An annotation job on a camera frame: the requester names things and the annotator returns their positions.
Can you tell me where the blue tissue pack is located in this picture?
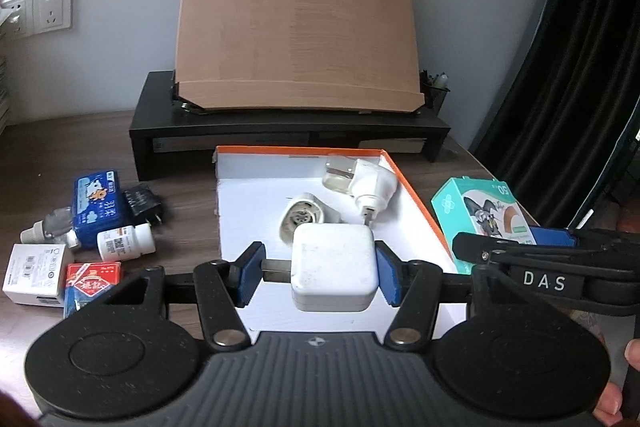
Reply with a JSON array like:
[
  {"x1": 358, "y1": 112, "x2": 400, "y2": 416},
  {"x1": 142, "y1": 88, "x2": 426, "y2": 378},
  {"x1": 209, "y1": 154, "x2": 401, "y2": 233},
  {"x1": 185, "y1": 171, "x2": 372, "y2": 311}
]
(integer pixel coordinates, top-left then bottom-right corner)
[{"x1": 72, "y1": 170, "x2": 127, "y2": 249}]

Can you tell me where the green band-aid box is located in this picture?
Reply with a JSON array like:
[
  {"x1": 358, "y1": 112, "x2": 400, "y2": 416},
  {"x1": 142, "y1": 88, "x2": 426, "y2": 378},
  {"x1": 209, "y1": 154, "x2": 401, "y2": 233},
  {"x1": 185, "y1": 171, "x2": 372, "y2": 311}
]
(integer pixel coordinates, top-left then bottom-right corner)
[{"x1": 431, "y1": 176, "x2": 536, "y2": 274}]

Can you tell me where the white wall socket panel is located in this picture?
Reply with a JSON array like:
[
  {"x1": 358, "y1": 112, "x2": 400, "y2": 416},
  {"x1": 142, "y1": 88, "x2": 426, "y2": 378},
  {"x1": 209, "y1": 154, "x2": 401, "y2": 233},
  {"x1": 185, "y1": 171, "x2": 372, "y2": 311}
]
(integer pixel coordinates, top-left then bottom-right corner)
[
  {"x1": 32, "y1": 0, "x2": 73, "y2": 35},
  {"x1": 1, "y1": 0, "x2": 34, "y2": 40}
]

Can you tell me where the white square charger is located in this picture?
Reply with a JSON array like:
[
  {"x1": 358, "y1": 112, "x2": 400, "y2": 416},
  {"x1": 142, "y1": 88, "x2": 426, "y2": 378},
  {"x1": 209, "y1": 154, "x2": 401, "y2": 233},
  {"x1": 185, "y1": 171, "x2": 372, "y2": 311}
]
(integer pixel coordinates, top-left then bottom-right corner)
[{"x1": 290, "y1": 223, "x2": 378, "y2": 312}]

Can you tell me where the dark curtain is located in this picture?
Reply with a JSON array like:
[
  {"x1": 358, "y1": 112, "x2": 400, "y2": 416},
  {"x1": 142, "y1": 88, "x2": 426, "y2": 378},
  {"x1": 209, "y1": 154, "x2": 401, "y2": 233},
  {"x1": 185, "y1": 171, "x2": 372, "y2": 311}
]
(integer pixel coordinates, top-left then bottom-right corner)
[{"x1": 475, "y1": 0, "x2": 639, "y2": 228}]

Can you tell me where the tilted wooden board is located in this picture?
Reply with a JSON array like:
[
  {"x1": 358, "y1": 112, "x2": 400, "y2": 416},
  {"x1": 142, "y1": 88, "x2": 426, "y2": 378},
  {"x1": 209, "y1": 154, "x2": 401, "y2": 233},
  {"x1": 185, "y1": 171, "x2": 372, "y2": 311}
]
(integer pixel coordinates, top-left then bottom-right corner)
[{"x1": 175, "y1": 0, "x2": 424, "y2": 113}]

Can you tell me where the black mesh pen holder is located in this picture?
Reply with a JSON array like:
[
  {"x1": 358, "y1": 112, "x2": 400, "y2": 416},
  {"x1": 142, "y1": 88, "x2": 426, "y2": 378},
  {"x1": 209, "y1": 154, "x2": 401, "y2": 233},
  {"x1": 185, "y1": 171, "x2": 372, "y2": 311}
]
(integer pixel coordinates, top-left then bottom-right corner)
[{"x1": 420, "y1": 69, "x2": 449, "y2": 114}]

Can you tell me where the orange white cardboard box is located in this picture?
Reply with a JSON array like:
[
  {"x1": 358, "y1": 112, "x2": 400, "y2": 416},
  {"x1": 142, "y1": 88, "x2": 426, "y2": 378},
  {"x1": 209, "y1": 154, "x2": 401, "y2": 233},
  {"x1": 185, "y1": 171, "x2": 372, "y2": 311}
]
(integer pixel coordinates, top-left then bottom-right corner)
[{"x1": 214, "y1": 145, "x2": 457, "y2": 338}]

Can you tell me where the white mosquito repellent plug with bottle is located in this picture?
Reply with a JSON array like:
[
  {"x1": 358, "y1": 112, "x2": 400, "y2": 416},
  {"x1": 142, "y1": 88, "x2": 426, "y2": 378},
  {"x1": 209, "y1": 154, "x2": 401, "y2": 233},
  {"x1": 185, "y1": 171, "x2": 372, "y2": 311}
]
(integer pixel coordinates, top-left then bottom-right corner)
[{"x1": 322, "y1": 156, "x2": 398, "y2": 225}]

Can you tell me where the black monitor riser stand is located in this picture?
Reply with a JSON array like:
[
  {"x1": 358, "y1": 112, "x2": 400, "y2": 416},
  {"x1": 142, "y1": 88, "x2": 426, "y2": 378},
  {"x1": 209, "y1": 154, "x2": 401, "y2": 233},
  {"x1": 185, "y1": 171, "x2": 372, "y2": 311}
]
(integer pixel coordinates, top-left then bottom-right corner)
[{"x1": 129, "y1": 70, "x2": 450, "y2": 181}]

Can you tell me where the clear liquid refill bottle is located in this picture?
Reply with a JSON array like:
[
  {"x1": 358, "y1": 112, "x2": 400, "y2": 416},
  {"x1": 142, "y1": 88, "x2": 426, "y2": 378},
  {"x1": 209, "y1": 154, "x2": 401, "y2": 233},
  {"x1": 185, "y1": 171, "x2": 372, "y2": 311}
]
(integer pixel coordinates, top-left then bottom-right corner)
[{"x1": 20, "y1": 207, "x2": 80, "y2": 251}]

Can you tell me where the white pill bottle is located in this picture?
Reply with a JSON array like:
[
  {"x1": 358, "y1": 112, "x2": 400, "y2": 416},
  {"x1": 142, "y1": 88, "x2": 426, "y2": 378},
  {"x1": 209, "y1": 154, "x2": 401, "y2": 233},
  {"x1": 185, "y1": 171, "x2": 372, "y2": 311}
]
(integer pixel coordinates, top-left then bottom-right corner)
[{"x1": 96, "y1": 223, "x2": 156, "y2": 262}]

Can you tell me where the person right hand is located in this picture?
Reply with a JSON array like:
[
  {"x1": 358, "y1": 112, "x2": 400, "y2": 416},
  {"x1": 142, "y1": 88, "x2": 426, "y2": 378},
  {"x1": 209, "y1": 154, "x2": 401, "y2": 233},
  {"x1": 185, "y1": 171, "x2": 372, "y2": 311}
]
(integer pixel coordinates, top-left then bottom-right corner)
[{"x1": 591, "y1": 337, "x2": 640, "y2": 427}]

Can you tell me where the white small carton box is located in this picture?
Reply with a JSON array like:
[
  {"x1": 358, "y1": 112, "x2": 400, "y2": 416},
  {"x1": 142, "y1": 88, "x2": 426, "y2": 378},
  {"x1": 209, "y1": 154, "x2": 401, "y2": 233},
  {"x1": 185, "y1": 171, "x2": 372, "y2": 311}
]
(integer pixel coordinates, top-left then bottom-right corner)
[{"x1": 2, "y1": 244, "x2": 73, "y2": 308}]

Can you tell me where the red playing card box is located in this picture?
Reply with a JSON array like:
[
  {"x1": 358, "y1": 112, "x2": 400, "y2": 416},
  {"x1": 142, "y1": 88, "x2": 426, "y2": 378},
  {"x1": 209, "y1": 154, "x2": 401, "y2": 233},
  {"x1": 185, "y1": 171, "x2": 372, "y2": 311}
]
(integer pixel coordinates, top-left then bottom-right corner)
[{"x1": 63, "y1": 261, "x2": 122, "y2": 319}]

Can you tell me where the black power adapter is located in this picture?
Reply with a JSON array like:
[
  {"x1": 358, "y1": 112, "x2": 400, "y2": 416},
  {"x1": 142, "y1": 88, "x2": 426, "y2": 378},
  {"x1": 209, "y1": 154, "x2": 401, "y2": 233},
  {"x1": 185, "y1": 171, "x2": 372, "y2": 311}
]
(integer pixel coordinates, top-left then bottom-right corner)
[{"x1": 122, "y1": 184, "x2": 165, "y2": 227}]

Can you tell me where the white plug-in heater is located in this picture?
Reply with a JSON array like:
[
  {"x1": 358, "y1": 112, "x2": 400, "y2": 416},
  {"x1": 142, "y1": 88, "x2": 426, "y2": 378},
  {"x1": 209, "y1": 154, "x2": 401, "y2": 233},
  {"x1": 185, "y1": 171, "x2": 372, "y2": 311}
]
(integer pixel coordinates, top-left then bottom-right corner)
[{"x1": 279, "y1": 193, "x2": 342, "y2": 246}]

